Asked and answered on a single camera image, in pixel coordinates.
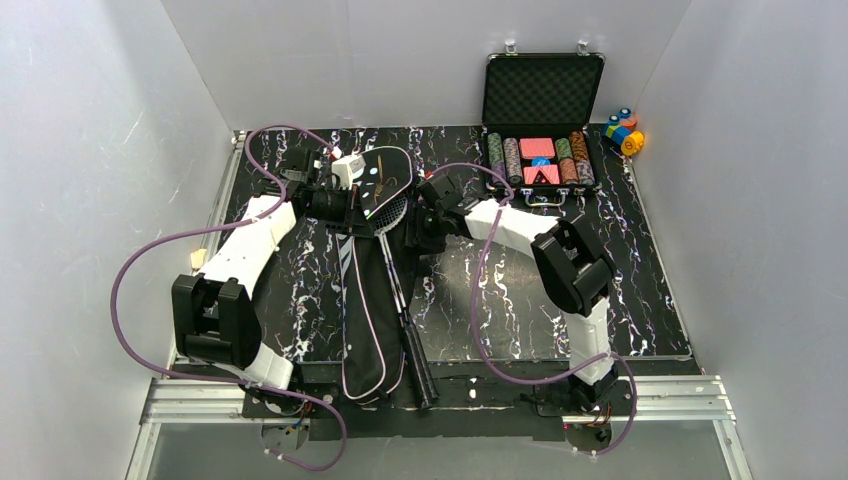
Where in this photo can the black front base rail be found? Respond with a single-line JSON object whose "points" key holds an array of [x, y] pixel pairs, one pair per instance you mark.
{"points": [[473, 402]]}

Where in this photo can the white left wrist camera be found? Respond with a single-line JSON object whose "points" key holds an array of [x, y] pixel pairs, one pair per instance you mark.
{"points": [[347, 170]]}

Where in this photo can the black poker chip case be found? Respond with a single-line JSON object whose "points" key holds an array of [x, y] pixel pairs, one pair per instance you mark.
{"points": [[541, 95]]}

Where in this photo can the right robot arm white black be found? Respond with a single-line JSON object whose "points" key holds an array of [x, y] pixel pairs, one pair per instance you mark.
{"points": [[575, 271]]}

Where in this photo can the poker chip row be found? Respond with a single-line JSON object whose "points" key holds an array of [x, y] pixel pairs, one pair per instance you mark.
{"points": [[581, 158], [565, 160], [496, 158], [512, 161]]}

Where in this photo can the colourful toy block train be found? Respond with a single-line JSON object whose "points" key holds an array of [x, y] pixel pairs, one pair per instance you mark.
{"points": [[621, 129]]}

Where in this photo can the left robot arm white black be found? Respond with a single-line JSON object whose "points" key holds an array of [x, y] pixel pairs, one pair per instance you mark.
{"points": [[214, 317]]}

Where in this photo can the black racket bag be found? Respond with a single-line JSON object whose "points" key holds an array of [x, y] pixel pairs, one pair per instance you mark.
{"points": [[380, 339]]}

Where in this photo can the pink playing card deck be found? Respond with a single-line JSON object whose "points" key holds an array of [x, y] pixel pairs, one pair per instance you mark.
{"points": [[541, 175], [532, 148]]}

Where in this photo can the poker chip row far left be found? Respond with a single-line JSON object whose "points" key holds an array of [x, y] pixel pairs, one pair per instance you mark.
{"points": [[496, 158]]}

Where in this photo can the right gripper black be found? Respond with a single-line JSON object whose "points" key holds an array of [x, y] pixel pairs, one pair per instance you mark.
{"points": [[423, 234]]}

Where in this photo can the poker chip row right inner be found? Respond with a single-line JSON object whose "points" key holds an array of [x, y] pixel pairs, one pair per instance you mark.
{"points": [[565, 160]]}

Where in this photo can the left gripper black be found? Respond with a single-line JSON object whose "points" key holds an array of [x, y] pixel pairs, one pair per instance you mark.
{"points": [[357, 204]]}

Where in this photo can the beige small block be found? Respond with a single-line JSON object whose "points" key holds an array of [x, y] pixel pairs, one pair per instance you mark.
{"points": [[197, 259]]}

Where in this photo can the pink playing card deck lower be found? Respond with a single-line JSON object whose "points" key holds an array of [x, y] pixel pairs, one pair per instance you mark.
{"points": [[541, 175]]}

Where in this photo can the pink playing card deck upper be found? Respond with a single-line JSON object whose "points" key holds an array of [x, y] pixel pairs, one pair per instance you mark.
{"points": [[532, 148]]}

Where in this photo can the poker chip row far right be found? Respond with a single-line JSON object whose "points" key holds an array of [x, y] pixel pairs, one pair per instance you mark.
{"points": [[581, 158]]}

